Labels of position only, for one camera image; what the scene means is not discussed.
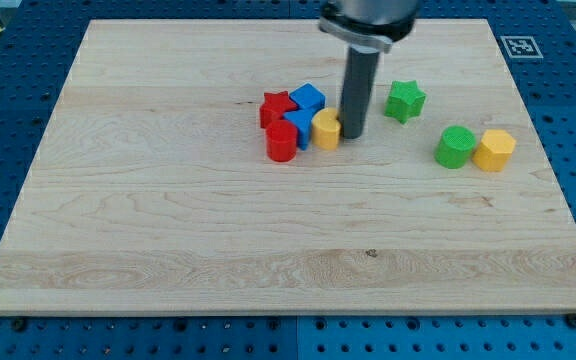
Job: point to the yellow heart block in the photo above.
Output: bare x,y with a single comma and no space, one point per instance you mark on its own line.
325,129

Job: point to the blue cube block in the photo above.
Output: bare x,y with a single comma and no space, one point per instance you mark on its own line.
308,96

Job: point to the red cylinder block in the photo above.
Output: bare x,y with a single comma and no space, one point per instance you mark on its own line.
281,140

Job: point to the yellow hexagon block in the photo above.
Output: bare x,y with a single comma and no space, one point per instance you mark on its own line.
494,150

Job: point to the blue triangular block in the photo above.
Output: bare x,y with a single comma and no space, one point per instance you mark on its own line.
302,120

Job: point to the wooden board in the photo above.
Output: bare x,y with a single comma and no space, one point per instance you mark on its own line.
151,193

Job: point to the green star block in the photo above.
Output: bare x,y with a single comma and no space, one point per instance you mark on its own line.
405,100

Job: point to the red star block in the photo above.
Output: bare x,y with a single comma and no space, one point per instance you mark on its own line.
274,107

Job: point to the white fiducial marker tag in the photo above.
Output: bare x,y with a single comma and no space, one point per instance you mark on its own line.
521,47

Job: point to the green cylinder block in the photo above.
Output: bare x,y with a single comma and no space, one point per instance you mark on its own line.
455,147

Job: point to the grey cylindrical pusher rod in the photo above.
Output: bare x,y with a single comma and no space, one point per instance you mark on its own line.
360,70

